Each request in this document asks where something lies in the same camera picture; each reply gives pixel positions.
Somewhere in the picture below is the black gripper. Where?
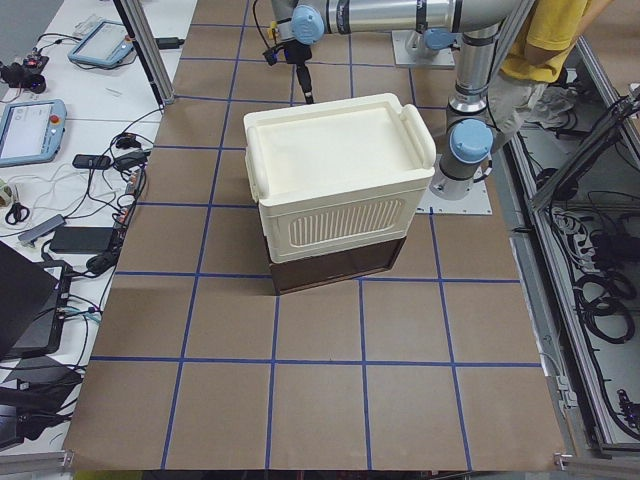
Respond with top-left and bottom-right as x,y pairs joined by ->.
263,40 -> 315,104

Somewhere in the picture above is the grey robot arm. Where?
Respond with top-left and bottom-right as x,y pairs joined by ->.
263,0 -> 532,200

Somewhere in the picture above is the cream plastic storage box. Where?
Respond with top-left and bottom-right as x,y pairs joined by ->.
243,93 -> 436,263

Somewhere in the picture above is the blue teach pendant far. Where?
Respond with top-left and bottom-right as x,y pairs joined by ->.
67,20 -> 134,69

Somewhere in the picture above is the blue teach pendant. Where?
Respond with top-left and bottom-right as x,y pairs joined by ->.
1,99 -> 67,168
67,20 -> 134,69

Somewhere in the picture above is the person in yellow shirt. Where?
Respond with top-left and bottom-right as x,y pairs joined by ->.
487,0 -> 592,152

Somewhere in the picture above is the black power adapter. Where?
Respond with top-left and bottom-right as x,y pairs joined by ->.
49,226 -> 114,254

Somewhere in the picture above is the blue teach pendant near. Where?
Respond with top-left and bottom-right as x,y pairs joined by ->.
1,99 -> 67,168

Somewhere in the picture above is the black laptop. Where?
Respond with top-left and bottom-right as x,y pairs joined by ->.
1,244 -> 71,360

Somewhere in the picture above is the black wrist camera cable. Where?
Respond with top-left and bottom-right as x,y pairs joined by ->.
251,0 -> 281,54

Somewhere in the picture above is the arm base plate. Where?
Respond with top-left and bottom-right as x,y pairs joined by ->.
392,28 -> 458,70
416,181 -> 493,216

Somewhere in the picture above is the aluminium frame post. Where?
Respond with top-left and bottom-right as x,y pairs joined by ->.
113,0 -> 174,108

